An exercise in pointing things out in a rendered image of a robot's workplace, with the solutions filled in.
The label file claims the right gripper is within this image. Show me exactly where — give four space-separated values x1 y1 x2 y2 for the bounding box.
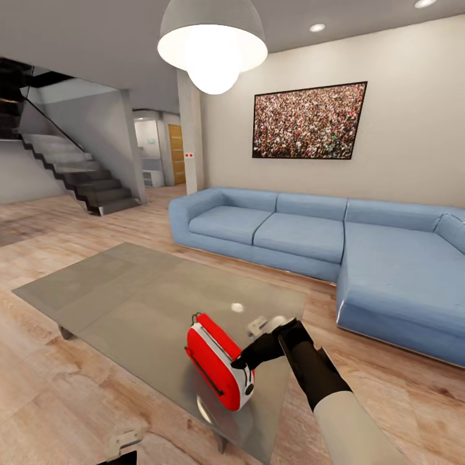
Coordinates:
231 333 278 370

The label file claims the radio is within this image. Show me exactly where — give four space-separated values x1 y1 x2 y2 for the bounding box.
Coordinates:
185 313 255 411

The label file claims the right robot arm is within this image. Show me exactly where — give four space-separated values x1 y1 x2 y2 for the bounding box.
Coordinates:
231 316 411 465

